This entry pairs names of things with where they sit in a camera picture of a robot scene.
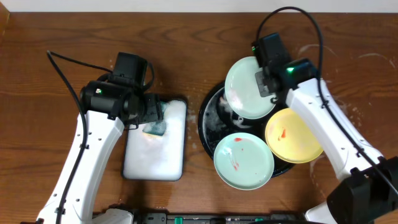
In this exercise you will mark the yellow plate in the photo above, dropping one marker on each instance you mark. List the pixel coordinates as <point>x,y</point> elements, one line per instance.
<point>290,139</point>

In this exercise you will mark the green yellow foamy sponge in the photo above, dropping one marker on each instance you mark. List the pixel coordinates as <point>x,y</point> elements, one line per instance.
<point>157,128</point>

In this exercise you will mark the round black tray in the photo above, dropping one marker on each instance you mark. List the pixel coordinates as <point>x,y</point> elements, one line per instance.
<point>217,120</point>

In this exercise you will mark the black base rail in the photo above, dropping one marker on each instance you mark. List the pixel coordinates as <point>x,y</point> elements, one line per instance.
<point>164,217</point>

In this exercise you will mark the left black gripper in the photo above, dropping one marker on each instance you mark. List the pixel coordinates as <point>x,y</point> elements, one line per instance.
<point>154,109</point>

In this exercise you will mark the black rectangular tray with foam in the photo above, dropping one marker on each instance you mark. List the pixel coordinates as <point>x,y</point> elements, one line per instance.
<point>149,157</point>

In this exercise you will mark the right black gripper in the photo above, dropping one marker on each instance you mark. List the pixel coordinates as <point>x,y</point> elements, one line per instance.
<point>259,77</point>

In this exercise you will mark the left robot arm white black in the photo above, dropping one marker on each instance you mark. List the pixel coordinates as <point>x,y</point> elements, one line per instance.
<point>106,109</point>

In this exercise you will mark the mint green plate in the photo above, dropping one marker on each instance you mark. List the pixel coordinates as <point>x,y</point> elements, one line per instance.
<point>243,161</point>
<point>242,92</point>

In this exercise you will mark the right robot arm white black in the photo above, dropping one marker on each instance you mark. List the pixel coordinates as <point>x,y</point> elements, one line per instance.
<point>368,181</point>

